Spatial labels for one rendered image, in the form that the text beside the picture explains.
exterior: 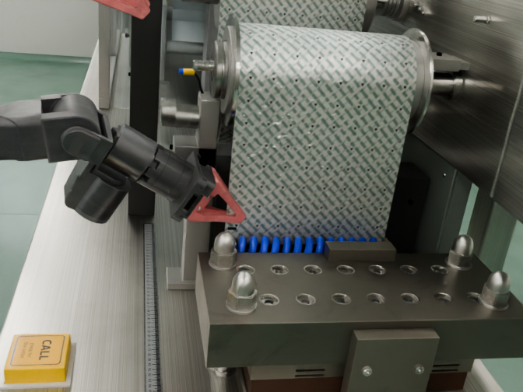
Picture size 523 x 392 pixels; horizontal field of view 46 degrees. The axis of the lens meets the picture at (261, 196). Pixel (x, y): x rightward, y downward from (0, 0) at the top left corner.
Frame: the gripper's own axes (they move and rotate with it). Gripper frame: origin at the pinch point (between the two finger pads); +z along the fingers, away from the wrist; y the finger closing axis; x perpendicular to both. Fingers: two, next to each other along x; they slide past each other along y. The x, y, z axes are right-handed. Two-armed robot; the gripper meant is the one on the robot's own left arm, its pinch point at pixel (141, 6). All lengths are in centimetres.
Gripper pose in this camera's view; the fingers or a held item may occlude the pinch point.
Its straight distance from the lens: 80.3
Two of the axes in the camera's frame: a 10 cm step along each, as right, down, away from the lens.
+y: 1.6, 4.1, -9.0
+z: 6.9, 6.1, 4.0
